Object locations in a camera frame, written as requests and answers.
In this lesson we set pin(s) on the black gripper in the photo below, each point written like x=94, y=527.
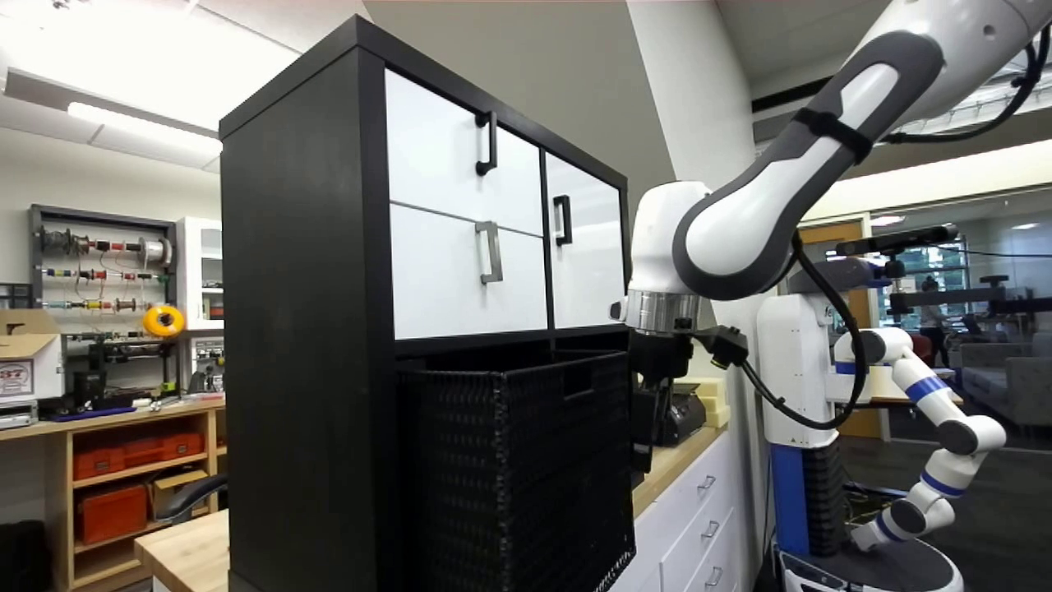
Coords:
x=661, y=357

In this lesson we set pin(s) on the black woven container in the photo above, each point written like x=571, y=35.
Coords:
x=514, y=481

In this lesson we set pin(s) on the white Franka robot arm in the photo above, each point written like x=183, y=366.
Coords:
x=757, y=219

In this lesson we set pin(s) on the black object on counter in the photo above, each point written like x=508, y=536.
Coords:
x=680, y=416

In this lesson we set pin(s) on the white cabinet with wood top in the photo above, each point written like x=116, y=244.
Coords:
x=693, y=527

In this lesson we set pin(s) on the white and blue mobile robot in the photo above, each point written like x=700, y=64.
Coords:
x=792, y=372

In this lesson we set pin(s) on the white cabinet door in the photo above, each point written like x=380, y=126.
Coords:
x=594, y=265

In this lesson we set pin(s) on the black shelf unit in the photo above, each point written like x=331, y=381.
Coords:
x=308, y=351

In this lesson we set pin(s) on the light wooden table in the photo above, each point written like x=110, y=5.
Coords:
x=193, y=554

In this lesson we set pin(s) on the yellow spool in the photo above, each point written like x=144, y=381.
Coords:
x=165, y=321

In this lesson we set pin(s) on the long red bin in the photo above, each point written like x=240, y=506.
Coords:
x=136, y=453

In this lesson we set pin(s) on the wooden shelf unit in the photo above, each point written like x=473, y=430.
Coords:
x=119, y=481

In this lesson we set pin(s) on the small red bin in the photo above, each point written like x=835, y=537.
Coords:
x=110, y=514

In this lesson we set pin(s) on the grey tool rack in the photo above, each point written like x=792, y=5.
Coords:
x=104, y=276

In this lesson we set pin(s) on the cardboard box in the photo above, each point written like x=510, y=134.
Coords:
x=26, y=362

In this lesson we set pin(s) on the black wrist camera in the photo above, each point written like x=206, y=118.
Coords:
x=725, y=347

